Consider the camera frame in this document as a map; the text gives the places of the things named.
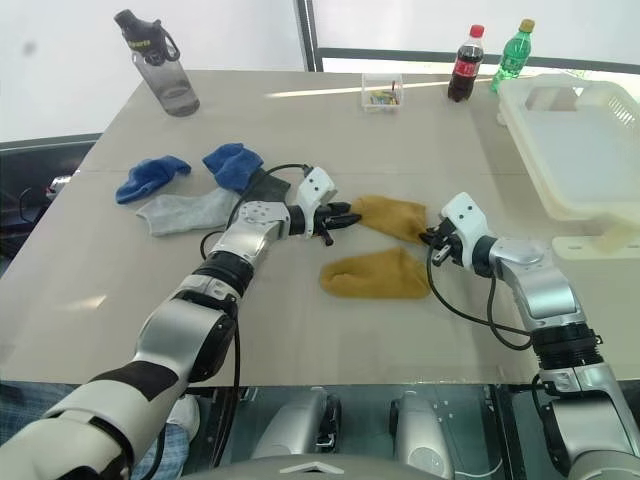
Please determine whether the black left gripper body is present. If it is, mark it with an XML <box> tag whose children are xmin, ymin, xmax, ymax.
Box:
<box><xmin>311</xmin><ymin>201</ymin><xmax>335</xmax><ymax>248</ymax></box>

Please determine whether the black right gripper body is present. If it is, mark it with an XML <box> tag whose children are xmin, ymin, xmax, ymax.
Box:
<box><xmin>430</xmin><ymin>218</ymin><xmax>467</xmax><ymax>267</ymax></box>

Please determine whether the yellow sock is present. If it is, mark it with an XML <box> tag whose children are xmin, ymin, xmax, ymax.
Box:
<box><xmin>351</xmin><ymin>195</ymin><xmax>430</xmax><ymax>248</ymax></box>
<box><xmin>319</xmin><ymin>245</ymin><xmax>432</xmax><ymax>301</ymax></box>

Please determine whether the small clear plastic container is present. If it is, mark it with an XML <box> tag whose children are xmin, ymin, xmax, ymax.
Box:
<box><xmin>360</xmin><ymin>72</ymin><xmax>406</xmax><ymax>115</ymax></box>

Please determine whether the white plastic bin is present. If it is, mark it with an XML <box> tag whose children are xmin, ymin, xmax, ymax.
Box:
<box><xmin>495</xmin><ymin>73</ymin><xmax>640</xmax><ymax>222</ymax></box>

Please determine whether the dark gray cloth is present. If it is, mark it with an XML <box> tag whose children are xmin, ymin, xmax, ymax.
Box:
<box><xmin>239</xmin><ymin>166</ymin><xmax>293</xmax><ymax>207</ymax></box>

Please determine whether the blue sock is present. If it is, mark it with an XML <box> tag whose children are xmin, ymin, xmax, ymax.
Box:
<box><xmin>115</xmin><ymin>155</ymin><xmax>193</xmax><ymax>206</ymax></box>
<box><xmin>201</xmin><ymin>142</ymin><xmax>265</xmax><ymax>195</ymax></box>

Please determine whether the light grey sock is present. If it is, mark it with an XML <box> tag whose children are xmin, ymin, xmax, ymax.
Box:
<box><xmin>135</xmin><ymin>188</ymin><xmax>242</xmax><ymax>238</ymax></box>

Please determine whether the cola bottle red cap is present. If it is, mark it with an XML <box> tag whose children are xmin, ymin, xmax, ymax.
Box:
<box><xmin>446</xmin><ymin>24</ymin><xmax>487</xmax><ymax>104</ymax></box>

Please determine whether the green soda bottle yellow cap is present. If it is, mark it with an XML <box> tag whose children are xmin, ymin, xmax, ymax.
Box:
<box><xmin>489</xmin><ymin>18</ymin><xmax>537</xmax><ymax>94</ymax></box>

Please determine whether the silver robot leg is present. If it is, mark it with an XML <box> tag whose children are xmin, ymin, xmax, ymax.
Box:
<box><xmin>251</xmin><ymin>388</ymin><xmax>344</xmax><ymax>462</ymax></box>
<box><xmin>389</xmin><ymin>391</ymin><xmax>457</xmax><ymax>480</ymax></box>

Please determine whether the black table leg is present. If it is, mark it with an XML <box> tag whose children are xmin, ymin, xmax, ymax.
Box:
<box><xmin>488</xmin><ymin>384</ymin><xmax>522</xmax><ymax>480</ymax></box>

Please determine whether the grey sports water bottle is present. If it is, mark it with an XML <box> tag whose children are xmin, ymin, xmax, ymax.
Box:
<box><xmin>113</xmin><ymin>8</ymin><xmax>202</xmax><ymax>118</ymax></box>

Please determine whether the grey robot torso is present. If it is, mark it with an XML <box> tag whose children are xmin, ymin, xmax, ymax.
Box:
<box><xmin>181</xmin><ymin>453</ymin><xmax>451</xmax><ymax>480</ymax></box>

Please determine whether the red and white object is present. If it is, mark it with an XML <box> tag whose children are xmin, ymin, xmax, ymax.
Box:
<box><xmin>44</xmin><ymin>174</ymin><xmax>77</xmax><ymax>200</ymax></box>

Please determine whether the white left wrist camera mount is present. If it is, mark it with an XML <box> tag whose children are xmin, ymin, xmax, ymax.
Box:
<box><xmin>296</xmin><ymin>167</ymin><xmax>338</xmax><ymax>236</ymax></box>

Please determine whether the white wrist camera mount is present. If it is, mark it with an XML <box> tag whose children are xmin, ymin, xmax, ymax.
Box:
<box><xmin>439</xmin><ymin>191</ymin><xmax>489</xmax><ymax>267</ymax></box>
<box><xmin>296</xmin><ymin>167</ymin><xmax>338</xmax><ymax>236</ymax></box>

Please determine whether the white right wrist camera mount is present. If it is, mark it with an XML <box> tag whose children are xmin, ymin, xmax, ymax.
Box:
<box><xmin>439</xmin><ymin>191</ymin><xmax>489</xmax><ymax>267</ymax></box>

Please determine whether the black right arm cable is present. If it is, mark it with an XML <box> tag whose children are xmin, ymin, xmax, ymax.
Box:
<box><xmin>426</xmin><ymin>248</ymin><xmax>537</xmax><ymax>352</ymax></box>

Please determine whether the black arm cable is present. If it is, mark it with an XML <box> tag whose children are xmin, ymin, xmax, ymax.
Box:
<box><xmin>199</xmin><ymin>161</ymin><xmax>312</xmax><ymax>480</ymax></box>
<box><xmin>426</xmin><ymin>248</ymin><xmax>537</xmax><ymax>352</ymax></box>

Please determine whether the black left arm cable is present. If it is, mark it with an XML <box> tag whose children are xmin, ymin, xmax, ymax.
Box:
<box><xmin>199</xmin><ymin>161</ymin><xmax>312</xmax><ymax>480</ymax></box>

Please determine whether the grey window frame post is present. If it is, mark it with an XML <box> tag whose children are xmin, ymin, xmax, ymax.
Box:
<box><xmin>294</xmin><ymin>0</ymin><xmax>324</xmax><ymax>74</ymax></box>

